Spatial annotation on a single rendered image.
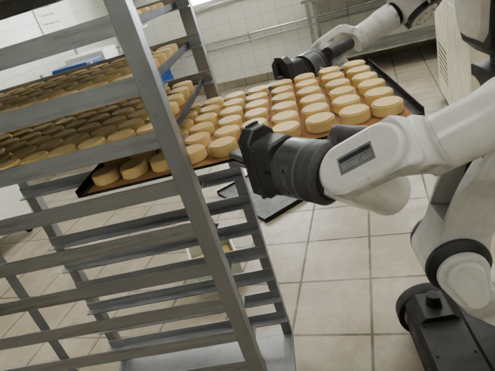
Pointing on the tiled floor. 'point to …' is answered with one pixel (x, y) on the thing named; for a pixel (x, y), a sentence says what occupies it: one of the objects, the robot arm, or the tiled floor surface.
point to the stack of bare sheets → (262, 207)
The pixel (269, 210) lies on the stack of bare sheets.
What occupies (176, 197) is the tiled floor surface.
